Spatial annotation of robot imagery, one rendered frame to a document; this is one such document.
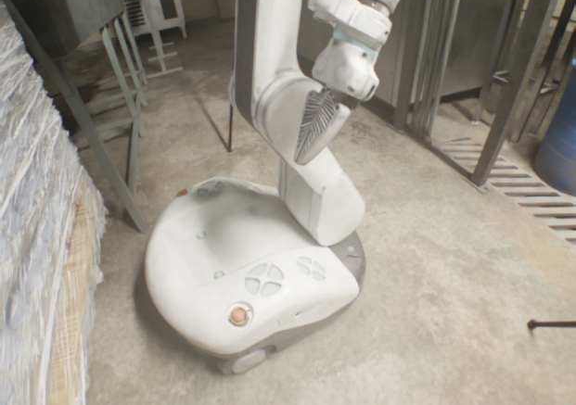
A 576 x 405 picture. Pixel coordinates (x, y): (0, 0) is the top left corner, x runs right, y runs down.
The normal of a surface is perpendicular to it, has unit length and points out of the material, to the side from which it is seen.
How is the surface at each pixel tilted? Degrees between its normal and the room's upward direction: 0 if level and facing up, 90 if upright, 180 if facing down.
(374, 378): 0
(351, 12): 84
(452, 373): 0
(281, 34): 90
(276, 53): 90
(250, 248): 2
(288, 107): 89
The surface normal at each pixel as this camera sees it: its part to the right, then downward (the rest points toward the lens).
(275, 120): 0.39, 0.55
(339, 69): -0.76, -0.04
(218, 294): -0.06, -0.76
